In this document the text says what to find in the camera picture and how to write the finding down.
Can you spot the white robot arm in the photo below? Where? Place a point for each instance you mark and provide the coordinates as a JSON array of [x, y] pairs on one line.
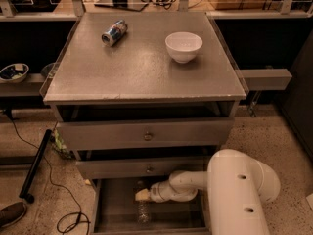
[[237, 186]]

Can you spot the black bar on floor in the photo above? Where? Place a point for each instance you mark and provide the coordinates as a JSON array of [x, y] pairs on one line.
[[24, 193]]

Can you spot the black monitor stand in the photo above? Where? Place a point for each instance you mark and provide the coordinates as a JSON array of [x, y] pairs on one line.
[[129, 5]]

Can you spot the bowl with dark contents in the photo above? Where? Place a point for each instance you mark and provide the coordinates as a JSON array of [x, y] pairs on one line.
[[14, 73]]

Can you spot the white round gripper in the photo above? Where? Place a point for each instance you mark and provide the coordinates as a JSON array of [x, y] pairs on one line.
[[158, 192]]

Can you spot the grey top drawer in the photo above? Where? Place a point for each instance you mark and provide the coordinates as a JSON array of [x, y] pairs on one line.
[[127, 134]]

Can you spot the dark shoe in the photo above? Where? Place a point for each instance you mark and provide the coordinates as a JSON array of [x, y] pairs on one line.
[[12, 214]]

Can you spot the green patterned bag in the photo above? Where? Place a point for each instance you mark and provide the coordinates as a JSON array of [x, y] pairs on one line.
[[60, 147]]

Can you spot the grey middle drawer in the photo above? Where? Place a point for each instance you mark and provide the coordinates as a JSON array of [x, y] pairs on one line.
[[140, 167]]

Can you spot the grey three-drawer cabinet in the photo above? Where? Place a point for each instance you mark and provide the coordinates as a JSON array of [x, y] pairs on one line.
[[136, 79]]

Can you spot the blue silver soda can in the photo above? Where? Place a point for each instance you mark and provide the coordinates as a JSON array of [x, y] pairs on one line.
[[115, 32]]

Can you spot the grey open bottom drawer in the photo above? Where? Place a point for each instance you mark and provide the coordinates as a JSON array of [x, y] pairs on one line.
[[116, 212]]

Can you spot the white ceramic bowl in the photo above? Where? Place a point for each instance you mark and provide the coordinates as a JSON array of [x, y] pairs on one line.
[[183, 47]]

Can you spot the clear plastic water bottle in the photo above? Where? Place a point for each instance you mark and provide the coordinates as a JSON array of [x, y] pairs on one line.
[[143, 206]]

